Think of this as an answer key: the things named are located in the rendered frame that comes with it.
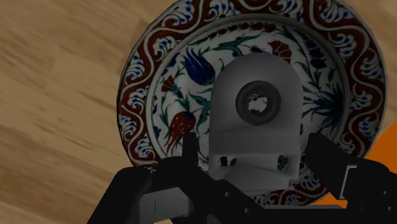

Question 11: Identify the orange flat object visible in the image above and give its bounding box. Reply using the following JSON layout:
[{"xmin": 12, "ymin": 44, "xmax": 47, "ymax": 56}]
[{"xmin": 313, "ymin": 120, "xmax": 397, "ymax": 209}]

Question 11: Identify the floral patterned ceramic plate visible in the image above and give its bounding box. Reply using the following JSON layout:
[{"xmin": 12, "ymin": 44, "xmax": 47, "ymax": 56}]
[{"xmin": 116, "ymin": 0, "xmax": 389, "ymax": 207}]

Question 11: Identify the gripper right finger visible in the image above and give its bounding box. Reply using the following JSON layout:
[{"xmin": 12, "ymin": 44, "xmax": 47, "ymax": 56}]
[{"xmin": 304, "ymin": 132, "xmax": 397, "ymax": 224}]

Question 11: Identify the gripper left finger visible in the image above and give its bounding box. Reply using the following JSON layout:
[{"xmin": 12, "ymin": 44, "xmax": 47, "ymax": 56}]
[{"xmin": 87, "ymin": 132, "xmax": 265, "ymax": 224}]

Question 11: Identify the grey rounded block with ring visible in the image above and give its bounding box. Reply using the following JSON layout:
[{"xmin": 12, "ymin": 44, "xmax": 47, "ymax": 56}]
[{"xmin": 207, "ymin": 52, "xmax": 303, "ymax": 195}]

